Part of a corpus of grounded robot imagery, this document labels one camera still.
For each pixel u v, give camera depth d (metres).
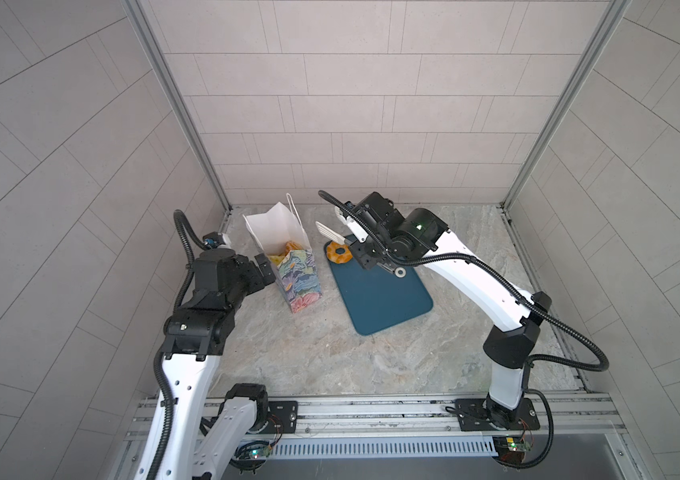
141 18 0.72
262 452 0.64
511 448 0.68
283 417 0.71
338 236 0.69
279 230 0.91
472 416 0.71
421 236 0.47
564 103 0.87
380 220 0.51
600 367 0.40
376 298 0.91
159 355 0.41
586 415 0.73
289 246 0.93
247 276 0.58
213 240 0.56
